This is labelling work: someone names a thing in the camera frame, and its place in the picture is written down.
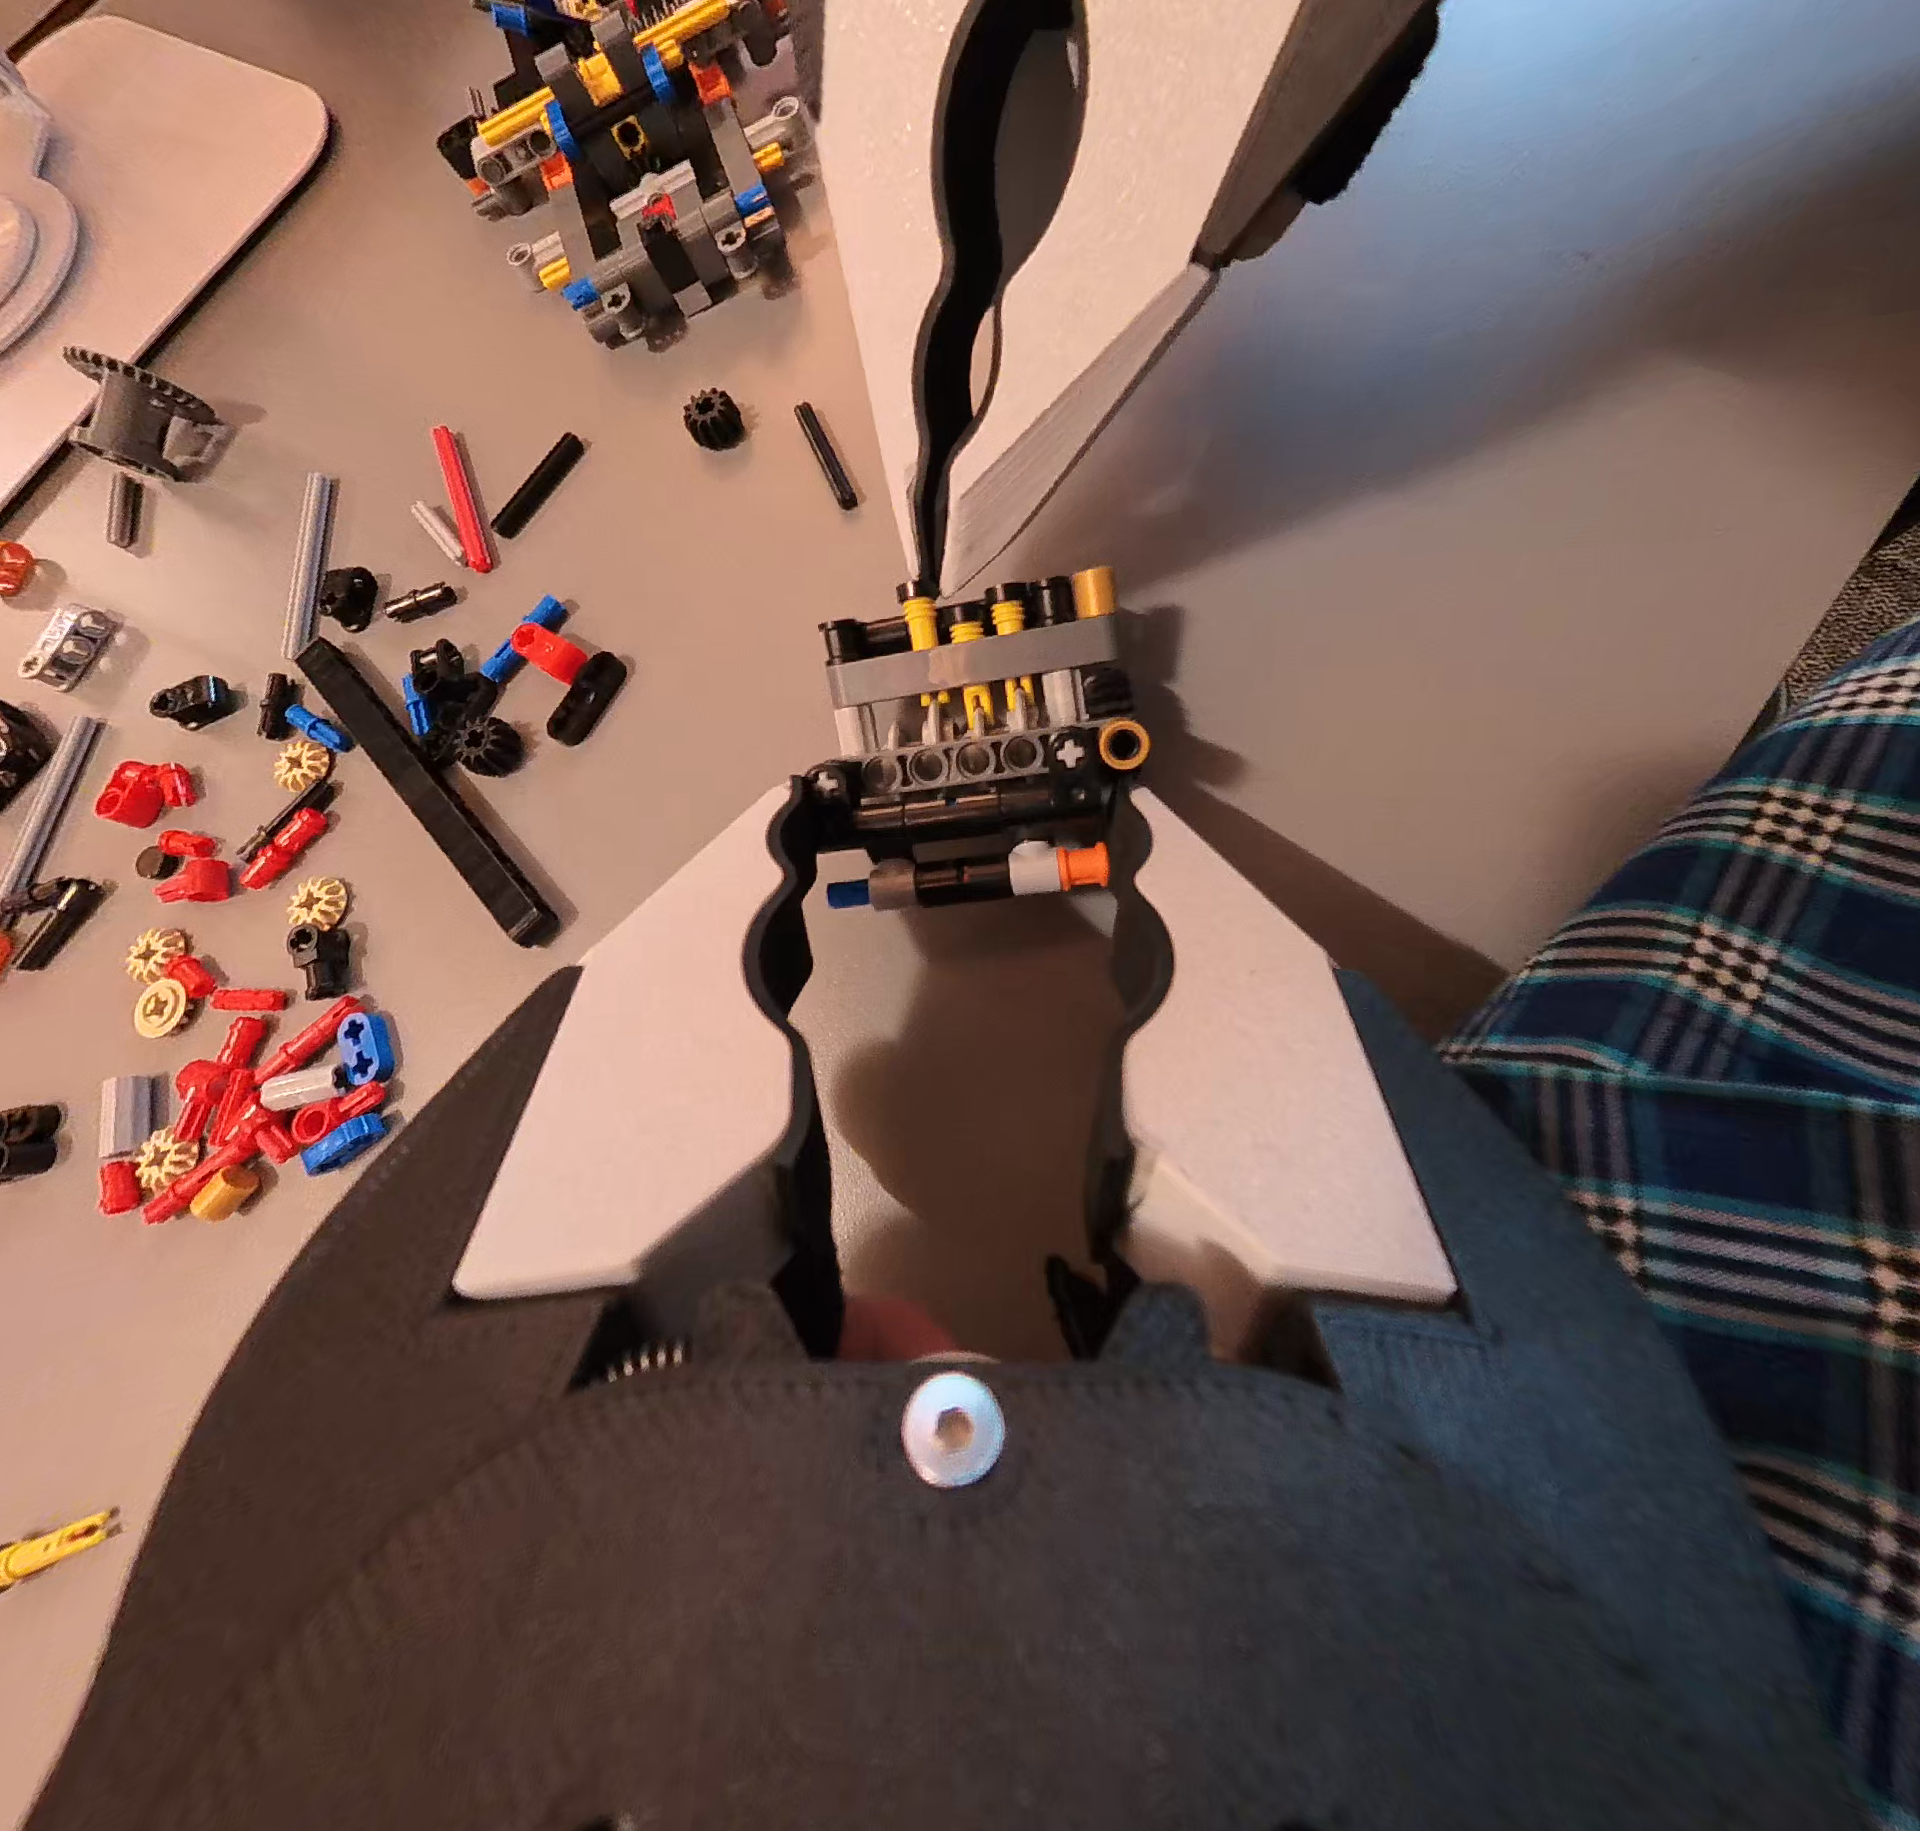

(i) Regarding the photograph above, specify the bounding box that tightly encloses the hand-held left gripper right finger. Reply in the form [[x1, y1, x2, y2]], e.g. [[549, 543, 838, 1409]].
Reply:
[[1107, 787, 1461, 1359]]

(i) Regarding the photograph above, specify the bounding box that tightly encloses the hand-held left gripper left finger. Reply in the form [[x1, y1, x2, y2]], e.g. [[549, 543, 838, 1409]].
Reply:
[[451, 787, 844, 1359]]

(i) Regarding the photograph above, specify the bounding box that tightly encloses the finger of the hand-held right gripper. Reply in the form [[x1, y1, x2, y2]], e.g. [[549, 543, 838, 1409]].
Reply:
[[936, 0, 1510, 598], [819, 0, 1041, 589]]

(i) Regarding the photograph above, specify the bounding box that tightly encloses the small lego engine assembly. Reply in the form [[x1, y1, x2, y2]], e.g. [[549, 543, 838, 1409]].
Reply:
[[801, 565, 1158, 914]]

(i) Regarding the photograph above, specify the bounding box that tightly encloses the large lego chassis assembly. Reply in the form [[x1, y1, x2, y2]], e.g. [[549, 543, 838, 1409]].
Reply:
[[434, 0, 823, 359]]

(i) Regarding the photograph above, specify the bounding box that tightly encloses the pile of small lego pieces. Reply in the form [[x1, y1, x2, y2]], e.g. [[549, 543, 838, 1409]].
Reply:
[[93, 804, 400, 1229]]

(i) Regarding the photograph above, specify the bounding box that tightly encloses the black lego axle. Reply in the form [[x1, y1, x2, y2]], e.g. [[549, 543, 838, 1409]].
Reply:
[[790, 401, 859, 514], [489, 430, 585, 540]]

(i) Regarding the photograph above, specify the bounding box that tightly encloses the long black lego beam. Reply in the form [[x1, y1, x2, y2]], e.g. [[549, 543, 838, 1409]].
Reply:
[[293, 639, 559, 947]]

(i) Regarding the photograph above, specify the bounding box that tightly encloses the blue lego axle pin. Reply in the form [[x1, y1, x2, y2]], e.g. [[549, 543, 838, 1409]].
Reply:
[[481, 592, 569, 682]]

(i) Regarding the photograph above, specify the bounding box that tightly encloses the red lego axle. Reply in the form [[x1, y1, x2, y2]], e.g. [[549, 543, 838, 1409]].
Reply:
[[430, 425, 497, 574]]

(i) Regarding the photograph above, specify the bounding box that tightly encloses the red angled lego connector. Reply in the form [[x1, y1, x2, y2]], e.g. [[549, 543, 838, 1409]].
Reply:
[[93, 755, 199, 824]]

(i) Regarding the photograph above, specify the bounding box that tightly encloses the long grey lego axle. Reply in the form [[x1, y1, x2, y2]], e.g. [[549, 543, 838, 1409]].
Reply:
[[0, 713, 103, 907], [281, 472, 337, 661]]

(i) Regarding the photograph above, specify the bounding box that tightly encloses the yellow lego pin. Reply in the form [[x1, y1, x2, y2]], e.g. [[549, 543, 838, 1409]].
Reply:
[[0, 1508, 122, 1595]]

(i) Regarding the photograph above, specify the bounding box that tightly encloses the light grey lego liftarm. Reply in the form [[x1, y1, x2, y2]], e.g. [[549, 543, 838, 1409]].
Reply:
[[18, 604, 124, 694]]

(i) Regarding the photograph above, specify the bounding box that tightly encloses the dark grey lego differential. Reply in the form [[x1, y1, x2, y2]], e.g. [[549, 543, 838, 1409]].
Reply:
[[62, 341, 230, 549]]

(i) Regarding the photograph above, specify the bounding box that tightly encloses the blue plaid shirt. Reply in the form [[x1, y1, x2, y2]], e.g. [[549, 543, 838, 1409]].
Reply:
[[1435, 617, 1920, 1831]]

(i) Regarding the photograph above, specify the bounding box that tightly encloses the grey stand base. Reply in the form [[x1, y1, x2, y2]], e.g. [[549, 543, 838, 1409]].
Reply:
[[0, 12, 331, 513]]

